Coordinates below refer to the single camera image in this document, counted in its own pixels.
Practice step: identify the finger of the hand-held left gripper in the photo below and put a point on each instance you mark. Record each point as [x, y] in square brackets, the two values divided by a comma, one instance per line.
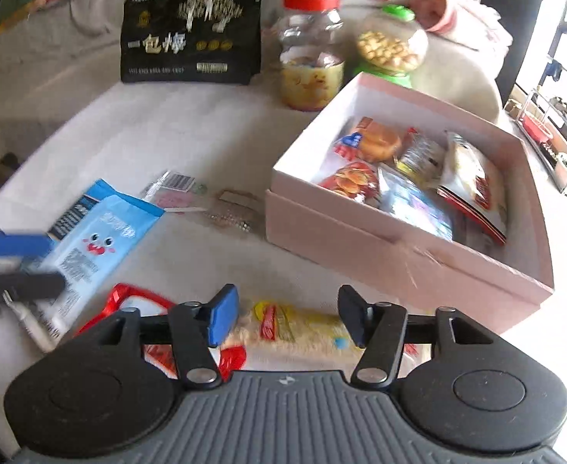
[27, 284]
[17, 244]

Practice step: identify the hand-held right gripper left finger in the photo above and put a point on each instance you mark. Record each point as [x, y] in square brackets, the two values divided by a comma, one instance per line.
[223, 314]

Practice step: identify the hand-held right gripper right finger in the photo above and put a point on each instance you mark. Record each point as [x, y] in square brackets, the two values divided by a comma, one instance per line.
[351, 314]

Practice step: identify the yellow rice cracker packet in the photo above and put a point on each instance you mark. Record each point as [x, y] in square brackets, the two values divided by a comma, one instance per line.
[303, 331]

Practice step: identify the blue snack packet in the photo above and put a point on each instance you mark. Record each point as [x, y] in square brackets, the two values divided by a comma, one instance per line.
[95, 246]

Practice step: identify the pink cardboard box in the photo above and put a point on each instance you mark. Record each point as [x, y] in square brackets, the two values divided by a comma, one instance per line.
[322, 222]

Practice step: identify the burger print snack packet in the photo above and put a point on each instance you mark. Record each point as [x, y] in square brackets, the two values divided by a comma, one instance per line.
[353, 181]

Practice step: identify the bread bun packet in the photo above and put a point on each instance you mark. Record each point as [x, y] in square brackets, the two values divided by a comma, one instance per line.
[375, 142]

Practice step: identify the white and red snack bag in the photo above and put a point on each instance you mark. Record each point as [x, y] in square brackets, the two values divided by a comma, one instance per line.
[477, 188]

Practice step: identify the red and white snack packet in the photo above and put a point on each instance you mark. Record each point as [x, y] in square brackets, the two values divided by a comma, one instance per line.
[143, 307]

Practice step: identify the small brown packet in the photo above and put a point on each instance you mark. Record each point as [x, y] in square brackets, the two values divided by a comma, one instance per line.
[235, 212]

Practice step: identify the clear pink packet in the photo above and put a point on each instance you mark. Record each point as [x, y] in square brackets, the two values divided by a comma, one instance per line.
[174, 188]

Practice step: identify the red-lid plastic jar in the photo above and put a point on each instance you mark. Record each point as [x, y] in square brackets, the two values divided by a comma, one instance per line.
[310, 53]

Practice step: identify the green-lid plastic jar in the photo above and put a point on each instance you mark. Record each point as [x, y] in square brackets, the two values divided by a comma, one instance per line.
[390, 48]

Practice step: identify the large black snack bag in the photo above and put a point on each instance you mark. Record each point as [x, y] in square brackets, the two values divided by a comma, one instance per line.
[191, 34]

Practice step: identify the metal storage rack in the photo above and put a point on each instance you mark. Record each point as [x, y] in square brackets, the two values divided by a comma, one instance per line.
[554, 130]

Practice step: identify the pink and white cloth bag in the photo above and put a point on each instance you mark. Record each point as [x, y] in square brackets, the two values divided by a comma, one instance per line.
[433, 5]

